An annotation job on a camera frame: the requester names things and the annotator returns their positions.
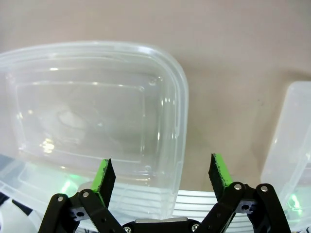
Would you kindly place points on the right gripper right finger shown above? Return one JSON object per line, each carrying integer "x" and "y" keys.
{"x": 219, "y": 179}

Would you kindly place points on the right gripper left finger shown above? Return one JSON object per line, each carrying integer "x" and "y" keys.
{"x": 102, "y": 184}

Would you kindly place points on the large clear plastic container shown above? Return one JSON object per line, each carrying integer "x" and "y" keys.
{"x": 97, "y": 116}

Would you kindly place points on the small clear plastic container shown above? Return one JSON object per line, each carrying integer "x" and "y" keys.
{"x": 289, "y": 145}

